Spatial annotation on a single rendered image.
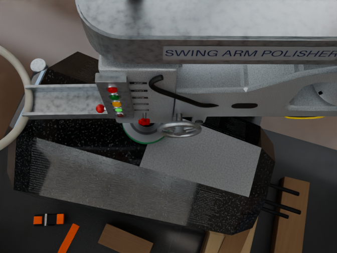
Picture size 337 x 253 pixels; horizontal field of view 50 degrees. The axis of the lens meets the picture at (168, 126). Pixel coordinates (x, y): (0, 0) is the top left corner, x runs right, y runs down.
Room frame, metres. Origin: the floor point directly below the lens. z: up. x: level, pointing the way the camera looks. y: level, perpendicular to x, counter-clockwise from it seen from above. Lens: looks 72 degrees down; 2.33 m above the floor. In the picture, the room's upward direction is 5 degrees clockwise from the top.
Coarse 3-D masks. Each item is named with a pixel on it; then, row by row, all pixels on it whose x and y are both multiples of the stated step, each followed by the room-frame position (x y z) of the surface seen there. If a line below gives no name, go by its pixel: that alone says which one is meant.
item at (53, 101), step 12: (60, 84) 0.54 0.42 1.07; (72, 84) 0.54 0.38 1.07; (84, 84) 0.54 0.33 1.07; (36, 96) 0.50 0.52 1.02; (48, 96) 0.50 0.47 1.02; (60, 96) 0.50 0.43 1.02; (72, 96) 0.51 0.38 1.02; (84, 96) 0.51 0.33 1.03; (96, 96) 0.51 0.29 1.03; (36, 108) 0.45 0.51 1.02; (48, 108) 0.45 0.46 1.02; (60, 108) 0.45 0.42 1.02; (72, 108) 0.46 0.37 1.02; (84, 108) 0.46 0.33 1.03
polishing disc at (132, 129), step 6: (126, 126) 0.46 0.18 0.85; (132, 126) 0.46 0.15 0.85; (138, 126) 0.46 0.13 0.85; (150, 126) 0.47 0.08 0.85; (156, 126) 0.47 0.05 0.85; (126, 132) 0.43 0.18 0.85; (132, 132) 0.44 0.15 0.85; (138, 132) 0.44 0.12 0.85; (144, 132) 0.44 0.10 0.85; (150, 132) 0.44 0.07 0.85; (156, 132) 0.45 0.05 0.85; (132, 138) 0.41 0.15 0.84; (138, 138) 0.41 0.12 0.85; (144, 138) 0.41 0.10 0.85; (150, 138) 0.42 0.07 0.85; (156, 138) 0.42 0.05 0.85
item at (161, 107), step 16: (112, 64) 0.41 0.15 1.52; (128, 64) 0.41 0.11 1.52; (144, 64) 0.41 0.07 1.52; (160, 64) 0.42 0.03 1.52; (176, 64) 0.42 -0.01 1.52; (128, 80) 0.39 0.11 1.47; (144, 80) 0.40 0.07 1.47; (176, 80) 0.41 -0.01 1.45; (144, 96) 0.40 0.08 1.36; (160, 96) 0.40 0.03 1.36; (160, 112) 0.40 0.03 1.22
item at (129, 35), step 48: (96, 0) 0.48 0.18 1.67; (144, 0) 0.49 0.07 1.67; (192, 0) 0.50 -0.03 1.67; (240, 0) 0.51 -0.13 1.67; (288, 0) 0.52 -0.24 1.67; (336, 0) 0.53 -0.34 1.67; (96, 48) 0.42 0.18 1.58; (144, 48) 0.40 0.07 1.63; (192, 48) 0.41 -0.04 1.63; (240, 48) 0.42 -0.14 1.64; (288, 48) 0.43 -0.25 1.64; (336, 48) 0.44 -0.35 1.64
